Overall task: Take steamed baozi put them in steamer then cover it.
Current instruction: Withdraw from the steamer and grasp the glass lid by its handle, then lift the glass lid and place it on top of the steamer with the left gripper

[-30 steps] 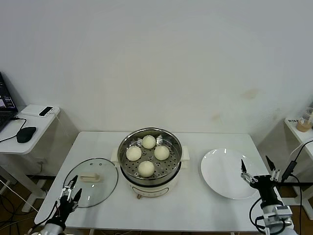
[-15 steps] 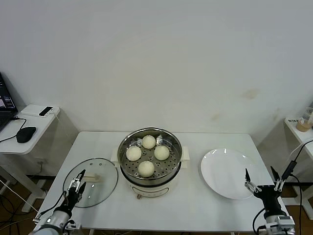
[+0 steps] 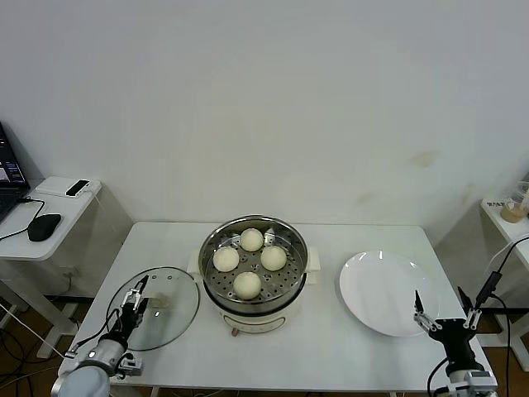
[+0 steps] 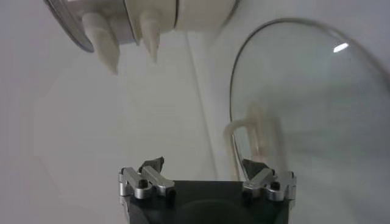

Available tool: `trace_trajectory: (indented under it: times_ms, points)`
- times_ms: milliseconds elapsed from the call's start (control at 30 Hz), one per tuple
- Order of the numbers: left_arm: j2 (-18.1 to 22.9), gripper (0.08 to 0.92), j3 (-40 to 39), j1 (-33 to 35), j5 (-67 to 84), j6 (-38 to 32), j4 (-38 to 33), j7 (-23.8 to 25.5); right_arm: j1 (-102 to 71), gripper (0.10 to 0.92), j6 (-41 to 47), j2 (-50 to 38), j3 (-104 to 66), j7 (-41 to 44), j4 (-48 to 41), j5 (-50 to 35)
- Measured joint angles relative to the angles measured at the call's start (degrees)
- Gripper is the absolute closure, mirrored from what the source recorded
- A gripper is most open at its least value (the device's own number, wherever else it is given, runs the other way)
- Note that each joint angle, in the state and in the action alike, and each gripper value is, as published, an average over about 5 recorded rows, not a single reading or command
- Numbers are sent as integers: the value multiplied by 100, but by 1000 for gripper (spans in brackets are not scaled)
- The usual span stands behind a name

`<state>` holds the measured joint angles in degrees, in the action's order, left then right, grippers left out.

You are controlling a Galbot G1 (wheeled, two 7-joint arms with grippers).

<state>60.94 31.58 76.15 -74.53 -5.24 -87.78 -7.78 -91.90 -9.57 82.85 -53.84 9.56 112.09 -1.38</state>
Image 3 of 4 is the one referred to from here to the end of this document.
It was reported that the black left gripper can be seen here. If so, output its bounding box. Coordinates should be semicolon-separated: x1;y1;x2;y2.
112;275;150;341

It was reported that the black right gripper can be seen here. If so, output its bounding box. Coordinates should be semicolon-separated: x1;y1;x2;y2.
412;285;485;373

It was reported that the glass lid with cream handle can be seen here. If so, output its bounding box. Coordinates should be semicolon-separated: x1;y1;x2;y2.
105;265;201;352

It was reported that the white steamed baozi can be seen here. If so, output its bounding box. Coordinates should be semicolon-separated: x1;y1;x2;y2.
212;246;241;273
260;245;288;272
232;271;263;301
240;227;264;251

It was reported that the black computer mouse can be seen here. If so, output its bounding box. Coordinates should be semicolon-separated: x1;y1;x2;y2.
27;213;62;242

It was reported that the stainless steel steamer basket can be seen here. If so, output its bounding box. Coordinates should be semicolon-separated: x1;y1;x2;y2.
188;213;322;305

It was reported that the white round plate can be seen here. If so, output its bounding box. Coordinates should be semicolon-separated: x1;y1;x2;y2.
338;249;440;338

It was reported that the small black and white device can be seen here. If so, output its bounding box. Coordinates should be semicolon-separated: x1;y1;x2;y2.
64;179;91;198

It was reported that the cream electric pot base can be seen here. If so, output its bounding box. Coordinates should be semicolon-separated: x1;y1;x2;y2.
188;264;322;338

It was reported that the clear cup with brown drink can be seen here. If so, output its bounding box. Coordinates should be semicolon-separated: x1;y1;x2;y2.
500;200;527;223

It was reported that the flat white box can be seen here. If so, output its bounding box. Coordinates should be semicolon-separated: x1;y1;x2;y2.
33;175;102;199

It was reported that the black laptop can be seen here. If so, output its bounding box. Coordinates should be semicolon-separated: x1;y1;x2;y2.
0;121;32;224

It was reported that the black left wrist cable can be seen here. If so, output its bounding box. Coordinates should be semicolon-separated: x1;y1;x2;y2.
68;308;125;357

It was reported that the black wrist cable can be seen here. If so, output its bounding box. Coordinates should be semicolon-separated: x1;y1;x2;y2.
427;356;450;397
68;308;125;357

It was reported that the black cable with adapter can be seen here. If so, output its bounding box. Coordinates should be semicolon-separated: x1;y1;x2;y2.
474;236;529;397

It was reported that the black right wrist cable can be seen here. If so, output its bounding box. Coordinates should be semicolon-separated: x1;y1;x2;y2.
427;356;450;397

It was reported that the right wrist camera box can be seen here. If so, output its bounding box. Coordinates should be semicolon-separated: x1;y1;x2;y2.
465;370;497;390

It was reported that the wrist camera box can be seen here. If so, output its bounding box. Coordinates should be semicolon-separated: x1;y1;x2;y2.
465;370;497;390
117;356;146;378

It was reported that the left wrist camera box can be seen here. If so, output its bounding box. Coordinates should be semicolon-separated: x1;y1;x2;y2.
117;356;146;378

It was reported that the white floor cable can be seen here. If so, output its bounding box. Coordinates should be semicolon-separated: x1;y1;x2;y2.
0;303;68;360

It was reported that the black mouse cable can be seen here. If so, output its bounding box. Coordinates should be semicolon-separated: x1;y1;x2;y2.
0;196;45;242

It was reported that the black floor cable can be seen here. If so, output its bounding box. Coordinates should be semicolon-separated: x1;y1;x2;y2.
0;328;28;380

